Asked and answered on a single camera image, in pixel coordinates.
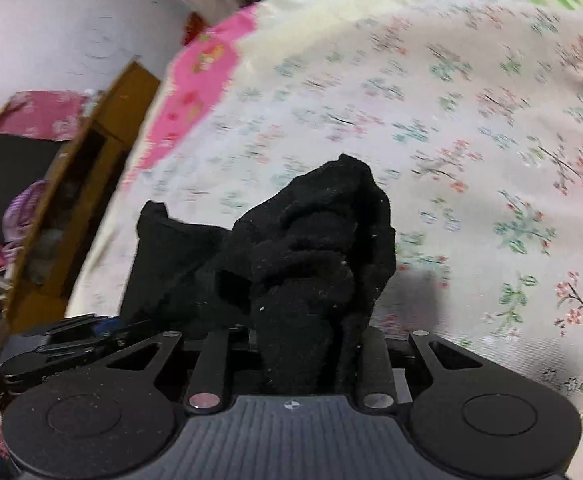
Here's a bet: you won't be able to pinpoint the black screen panel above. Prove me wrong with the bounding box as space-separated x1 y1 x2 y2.
0 134 66 245

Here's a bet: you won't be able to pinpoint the pink floral cloth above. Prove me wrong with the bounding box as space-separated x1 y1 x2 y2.
0 91 90 271

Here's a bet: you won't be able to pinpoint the pink patterned blanket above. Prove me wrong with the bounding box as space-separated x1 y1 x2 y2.
121 4 257 188

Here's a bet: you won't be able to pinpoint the purple patterned cloth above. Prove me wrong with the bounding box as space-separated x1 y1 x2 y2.
2 180 49 252

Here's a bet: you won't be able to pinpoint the black pants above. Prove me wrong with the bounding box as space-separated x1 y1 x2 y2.
119 155 395 396

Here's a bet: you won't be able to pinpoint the brown wooden headboard shelf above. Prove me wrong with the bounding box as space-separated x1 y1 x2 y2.
4 61 159 334

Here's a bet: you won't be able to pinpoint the floral white bedsheet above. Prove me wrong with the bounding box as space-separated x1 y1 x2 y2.
67 0 583 479

